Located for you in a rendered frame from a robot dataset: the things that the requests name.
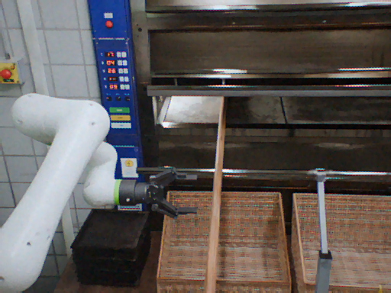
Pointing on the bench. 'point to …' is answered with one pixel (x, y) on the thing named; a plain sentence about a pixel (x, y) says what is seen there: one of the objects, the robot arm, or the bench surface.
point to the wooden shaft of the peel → (215, 205)
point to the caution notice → (129, 167)
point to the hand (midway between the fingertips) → (194, 194)
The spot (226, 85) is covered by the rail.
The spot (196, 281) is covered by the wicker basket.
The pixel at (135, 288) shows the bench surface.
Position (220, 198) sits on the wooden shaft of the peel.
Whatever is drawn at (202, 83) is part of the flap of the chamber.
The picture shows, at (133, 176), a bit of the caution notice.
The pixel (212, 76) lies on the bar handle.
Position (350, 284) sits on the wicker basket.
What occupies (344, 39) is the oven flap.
